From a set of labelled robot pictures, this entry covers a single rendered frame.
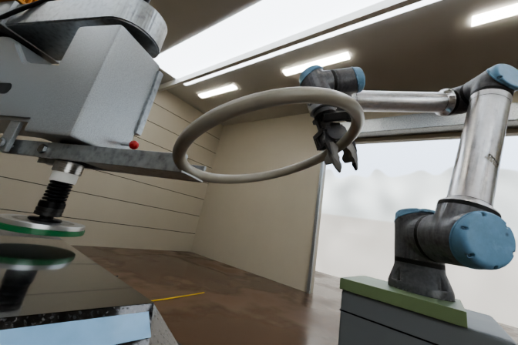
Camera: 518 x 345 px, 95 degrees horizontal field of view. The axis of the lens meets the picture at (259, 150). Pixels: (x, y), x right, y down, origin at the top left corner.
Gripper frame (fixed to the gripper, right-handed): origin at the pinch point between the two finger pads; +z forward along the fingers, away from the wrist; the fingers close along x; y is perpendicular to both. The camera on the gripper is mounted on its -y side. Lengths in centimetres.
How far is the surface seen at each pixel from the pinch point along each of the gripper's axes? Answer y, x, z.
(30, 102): 27, 91, -42
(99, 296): -1, 60, 19
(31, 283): 0, 71, 15
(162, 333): 0, 51, 27
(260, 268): 518, -117, 49
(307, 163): 12.0, 5.2, -6.3
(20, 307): -9, 67, 18
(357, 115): -18.3, 8.8, -5.3
